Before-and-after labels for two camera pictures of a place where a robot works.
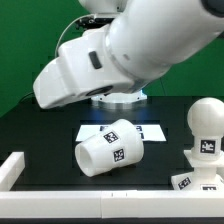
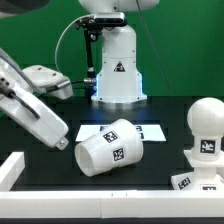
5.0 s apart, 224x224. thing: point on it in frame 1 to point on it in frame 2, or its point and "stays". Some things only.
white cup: (118, 145) stays
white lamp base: (208, 175) stays
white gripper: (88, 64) to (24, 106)
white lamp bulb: (206, 121) stays
